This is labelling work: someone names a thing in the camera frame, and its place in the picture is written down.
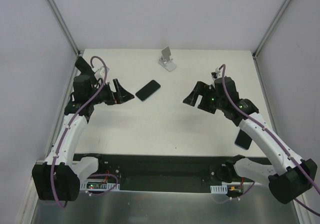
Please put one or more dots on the white slotted cable duct left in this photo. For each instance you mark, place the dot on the white slotted cable duct left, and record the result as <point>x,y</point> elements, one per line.
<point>95,186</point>

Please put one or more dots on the black smartphone with teal edge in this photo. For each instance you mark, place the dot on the black smartphone with teal edge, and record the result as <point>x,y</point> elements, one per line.
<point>148,90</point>

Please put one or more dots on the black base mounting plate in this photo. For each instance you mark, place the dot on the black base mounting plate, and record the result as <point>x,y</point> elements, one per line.
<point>152,173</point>

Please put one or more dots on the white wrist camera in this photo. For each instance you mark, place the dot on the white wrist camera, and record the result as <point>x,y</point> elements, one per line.
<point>216,74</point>
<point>100,72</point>

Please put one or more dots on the white slotted cable duct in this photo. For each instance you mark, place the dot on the white slotted cable duct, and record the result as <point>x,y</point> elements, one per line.
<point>219,189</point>
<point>95,186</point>

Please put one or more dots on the white folding phone stand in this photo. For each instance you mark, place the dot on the white folding phone stand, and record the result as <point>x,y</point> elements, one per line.
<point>166,61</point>

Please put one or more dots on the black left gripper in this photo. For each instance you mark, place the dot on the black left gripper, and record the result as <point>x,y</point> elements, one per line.
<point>114,92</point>

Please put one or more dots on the aluminium frame rail right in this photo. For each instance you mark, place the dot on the aluminium frame rail right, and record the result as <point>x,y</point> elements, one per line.
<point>272,26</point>

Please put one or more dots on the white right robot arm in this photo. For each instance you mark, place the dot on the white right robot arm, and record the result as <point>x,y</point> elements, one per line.
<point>287,176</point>

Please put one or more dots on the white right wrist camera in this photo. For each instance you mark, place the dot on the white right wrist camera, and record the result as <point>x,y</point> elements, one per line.
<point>216,74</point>

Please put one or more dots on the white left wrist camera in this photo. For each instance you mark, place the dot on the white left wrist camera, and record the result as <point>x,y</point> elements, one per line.
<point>100,72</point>

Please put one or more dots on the black folding phone stand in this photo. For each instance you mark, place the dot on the black folding phone stand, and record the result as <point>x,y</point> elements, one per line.
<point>84,67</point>

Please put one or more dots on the aluminium frame rail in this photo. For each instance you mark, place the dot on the aluminium frame rail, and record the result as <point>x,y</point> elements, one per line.
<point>272,26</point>
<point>63,26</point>

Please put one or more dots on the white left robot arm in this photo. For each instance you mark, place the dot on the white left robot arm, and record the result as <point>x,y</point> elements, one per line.
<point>58,178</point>

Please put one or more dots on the aluminium frame rail left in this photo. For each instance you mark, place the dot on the aluminium frame rail left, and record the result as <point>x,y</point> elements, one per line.
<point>63,26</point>

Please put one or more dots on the smartphone with blue edge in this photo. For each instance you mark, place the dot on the smartphone with blue edge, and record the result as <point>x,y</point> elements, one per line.
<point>243,140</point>

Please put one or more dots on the white slotted cable duct right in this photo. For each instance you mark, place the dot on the white slotted cable duct right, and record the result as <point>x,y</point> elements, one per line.
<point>219,189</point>

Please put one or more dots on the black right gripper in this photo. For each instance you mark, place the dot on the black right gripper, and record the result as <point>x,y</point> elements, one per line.
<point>204,99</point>

